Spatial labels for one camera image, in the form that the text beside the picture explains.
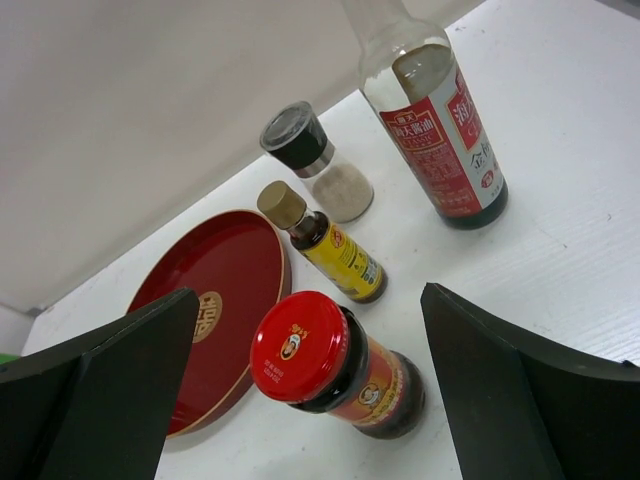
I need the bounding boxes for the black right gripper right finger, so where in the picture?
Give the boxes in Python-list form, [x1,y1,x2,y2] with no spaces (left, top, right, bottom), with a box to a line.
[421,283,639,479]

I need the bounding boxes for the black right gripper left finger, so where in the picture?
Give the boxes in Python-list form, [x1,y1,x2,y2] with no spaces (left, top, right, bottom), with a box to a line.
[1,288,199,479]

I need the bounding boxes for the red-lid chili sauce jar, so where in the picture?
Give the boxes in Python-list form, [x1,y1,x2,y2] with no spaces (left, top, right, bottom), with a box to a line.
[250,291,426,440]

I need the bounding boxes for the small yellow-label dark bottle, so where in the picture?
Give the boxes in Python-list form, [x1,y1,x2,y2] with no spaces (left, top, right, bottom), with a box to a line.
[257,180,388,304]

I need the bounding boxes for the black-top pepper grinder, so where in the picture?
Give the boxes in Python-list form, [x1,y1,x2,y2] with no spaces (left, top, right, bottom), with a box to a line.
[259,101,374,223]

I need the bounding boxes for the tall soy sauce bottle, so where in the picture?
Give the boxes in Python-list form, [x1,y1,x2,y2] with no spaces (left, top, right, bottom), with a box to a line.
[342,1,508,230]

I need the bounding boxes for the round red tray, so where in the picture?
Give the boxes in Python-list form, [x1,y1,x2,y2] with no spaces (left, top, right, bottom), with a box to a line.
[129,210,292,437]

